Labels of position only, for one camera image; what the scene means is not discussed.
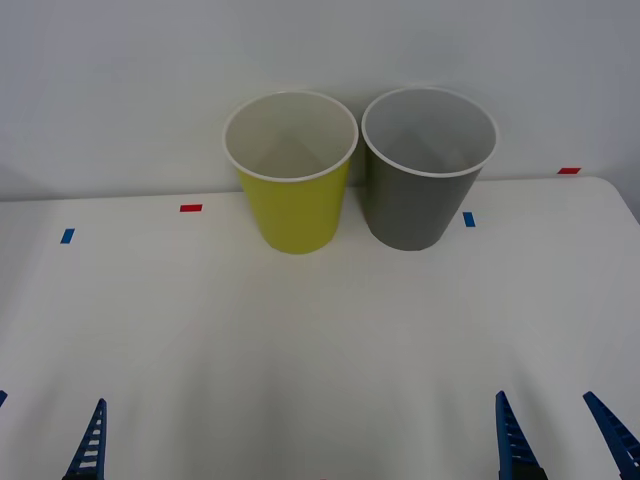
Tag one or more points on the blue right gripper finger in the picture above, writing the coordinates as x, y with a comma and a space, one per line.
622, 440
515, 445

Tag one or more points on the grey plastic bin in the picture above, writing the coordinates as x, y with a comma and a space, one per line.
415, 210

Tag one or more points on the yellow-green plastic bin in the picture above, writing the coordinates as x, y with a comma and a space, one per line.
295, 215

